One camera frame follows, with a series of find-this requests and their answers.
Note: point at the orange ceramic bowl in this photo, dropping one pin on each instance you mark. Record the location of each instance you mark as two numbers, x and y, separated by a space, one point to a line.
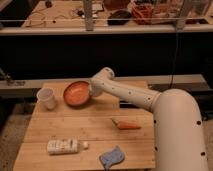
77 93

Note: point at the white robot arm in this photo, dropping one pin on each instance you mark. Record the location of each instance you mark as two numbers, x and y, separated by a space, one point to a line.
178 129

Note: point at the dark bowl on bench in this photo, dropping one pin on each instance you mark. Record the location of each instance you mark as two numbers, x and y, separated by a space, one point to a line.
119 17

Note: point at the orange carrot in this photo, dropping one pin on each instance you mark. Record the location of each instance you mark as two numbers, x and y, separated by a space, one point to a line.
125 125

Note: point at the translucent plastic cup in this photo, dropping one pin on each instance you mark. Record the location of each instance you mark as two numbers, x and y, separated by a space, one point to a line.
46 97

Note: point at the blue cloth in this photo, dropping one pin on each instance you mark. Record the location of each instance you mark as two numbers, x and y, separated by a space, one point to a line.
110 158

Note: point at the white plastic bottle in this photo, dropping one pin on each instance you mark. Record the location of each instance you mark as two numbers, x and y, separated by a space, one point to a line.
65 146

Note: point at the orange crate on bench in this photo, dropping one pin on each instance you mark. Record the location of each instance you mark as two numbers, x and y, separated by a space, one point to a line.
142 14

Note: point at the grey metal post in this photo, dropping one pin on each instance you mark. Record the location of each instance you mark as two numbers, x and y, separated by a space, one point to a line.
181 19
87 5

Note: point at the grey metal post right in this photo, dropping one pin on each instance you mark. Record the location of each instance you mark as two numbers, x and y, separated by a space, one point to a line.
181 19

